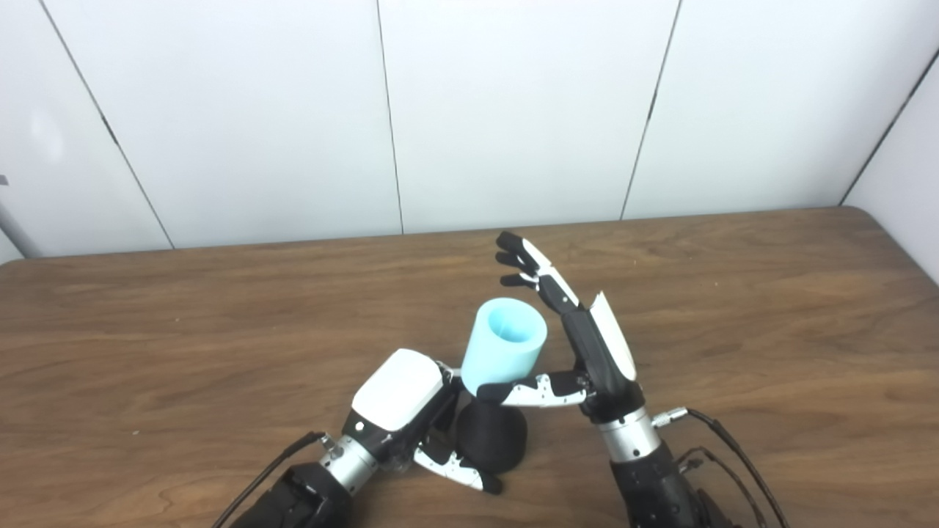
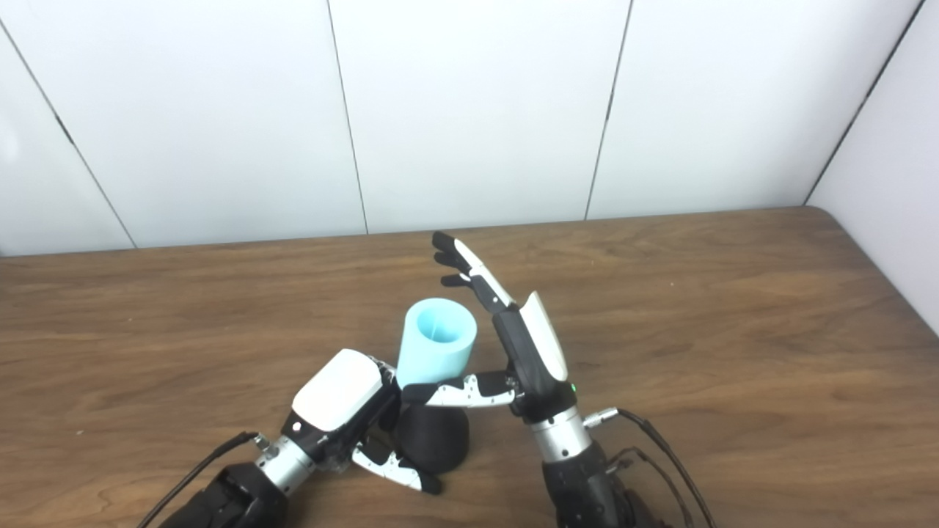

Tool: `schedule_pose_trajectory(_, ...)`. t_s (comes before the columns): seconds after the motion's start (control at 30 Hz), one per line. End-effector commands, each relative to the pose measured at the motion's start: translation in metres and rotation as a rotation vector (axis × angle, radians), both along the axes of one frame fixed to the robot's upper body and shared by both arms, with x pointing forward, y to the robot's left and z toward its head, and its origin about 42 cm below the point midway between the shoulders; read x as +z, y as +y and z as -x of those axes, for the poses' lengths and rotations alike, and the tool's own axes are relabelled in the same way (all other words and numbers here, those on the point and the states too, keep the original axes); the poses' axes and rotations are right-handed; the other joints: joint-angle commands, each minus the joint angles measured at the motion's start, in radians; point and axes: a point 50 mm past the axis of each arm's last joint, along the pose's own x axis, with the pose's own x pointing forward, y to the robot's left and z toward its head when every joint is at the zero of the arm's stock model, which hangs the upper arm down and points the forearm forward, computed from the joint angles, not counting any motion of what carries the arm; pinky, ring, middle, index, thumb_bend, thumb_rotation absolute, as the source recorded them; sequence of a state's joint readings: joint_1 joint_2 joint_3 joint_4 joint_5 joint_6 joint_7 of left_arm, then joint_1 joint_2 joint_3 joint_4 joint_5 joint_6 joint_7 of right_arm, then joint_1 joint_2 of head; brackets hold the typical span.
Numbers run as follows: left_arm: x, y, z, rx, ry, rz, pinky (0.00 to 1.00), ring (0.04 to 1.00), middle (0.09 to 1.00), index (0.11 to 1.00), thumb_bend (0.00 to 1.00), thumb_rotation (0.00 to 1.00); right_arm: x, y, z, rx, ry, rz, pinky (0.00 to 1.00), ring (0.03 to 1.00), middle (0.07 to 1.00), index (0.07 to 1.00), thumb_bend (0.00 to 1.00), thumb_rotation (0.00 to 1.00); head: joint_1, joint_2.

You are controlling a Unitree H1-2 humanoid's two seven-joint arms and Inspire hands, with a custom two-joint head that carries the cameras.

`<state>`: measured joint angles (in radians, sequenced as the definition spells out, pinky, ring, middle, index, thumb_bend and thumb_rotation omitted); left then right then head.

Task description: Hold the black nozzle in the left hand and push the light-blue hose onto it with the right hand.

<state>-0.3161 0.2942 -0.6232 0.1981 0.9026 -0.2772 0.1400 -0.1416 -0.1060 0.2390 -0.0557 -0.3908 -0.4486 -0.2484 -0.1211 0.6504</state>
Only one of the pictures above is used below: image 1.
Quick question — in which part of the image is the white and black left hand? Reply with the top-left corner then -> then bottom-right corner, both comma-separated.
341,348 -> 504,495

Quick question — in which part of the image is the white and black right hand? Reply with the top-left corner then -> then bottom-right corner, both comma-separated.
477,231 -> 647,426

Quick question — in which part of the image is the light-blue hose piece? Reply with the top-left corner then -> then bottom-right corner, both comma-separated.
461,297 -> 549,397

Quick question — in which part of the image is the black flared nozzle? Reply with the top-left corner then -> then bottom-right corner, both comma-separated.
456,398 -> 527,474

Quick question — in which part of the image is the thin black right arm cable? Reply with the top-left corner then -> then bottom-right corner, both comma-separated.
675,446 -> 768,528

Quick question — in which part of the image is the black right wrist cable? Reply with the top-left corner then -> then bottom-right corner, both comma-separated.
653,408 -> 790,528

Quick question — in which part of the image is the grey wall corner post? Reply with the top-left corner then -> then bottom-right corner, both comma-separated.
0,176 -> 42,260

